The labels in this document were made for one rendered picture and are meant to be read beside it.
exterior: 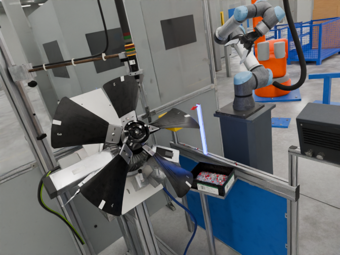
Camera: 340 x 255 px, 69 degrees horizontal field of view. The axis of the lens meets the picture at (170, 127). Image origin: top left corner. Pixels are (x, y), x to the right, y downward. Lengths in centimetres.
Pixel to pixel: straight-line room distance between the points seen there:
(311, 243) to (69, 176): 175
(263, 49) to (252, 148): 323
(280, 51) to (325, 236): 330
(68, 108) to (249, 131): 109
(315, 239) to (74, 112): 188
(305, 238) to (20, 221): 199
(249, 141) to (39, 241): 157
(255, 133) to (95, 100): 102
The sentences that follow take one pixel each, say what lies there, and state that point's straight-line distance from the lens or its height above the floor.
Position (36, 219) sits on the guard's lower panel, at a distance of 197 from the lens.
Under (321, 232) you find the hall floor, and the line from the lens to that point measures 231.
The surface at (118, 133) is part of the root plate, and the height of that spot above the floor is 122.
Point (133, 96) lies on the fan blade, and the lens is 124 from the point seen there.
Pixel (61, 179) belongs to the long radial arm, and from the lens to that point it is 118.
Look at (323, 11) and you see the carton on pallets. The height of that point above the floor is 114.
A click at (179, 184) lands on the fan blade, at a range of 112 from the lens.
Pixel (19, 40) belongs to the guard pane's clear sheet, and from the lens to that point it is 172.
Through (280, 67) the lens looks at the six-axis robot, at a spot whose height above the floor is 58.
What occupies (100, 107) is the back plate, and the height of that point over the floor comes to 128.
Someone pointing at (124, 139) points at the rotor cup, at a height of 120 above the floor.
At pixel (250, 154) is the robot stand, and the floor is 73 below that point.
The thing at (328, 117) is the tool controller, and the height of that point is 124.
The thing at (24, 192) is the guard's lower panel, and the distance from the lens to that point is 186.
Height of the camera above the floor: 163
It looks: 22 degrees down
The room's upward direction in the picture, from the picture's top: 12 degrees counter-clockwise
